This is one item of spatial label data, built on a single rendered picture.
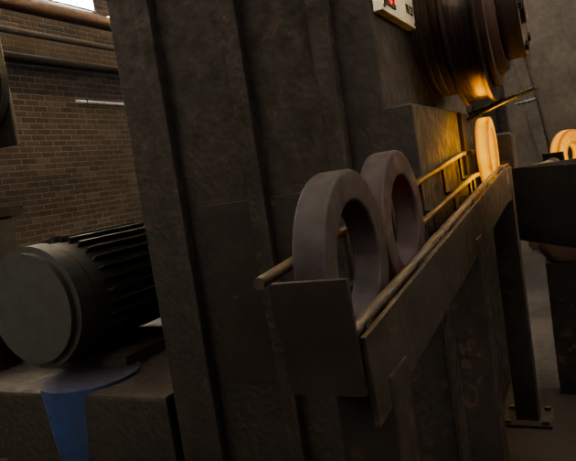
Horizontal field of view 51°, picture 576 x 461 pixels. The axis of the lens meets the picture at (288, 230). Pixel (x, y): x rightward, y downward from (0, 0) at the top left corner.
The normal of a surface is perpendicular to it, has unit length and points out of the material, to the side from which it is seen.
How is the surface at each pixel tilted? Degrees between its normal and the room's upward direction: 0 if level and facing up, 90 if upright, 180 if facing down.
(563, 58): 90
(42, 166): 90
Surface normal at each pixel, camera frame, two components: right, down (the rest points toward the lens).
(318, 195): -0.40, -0.67
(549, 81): -0.64, 0.16
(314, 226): -0.45, -0.38
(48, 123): 0.89, -0.10
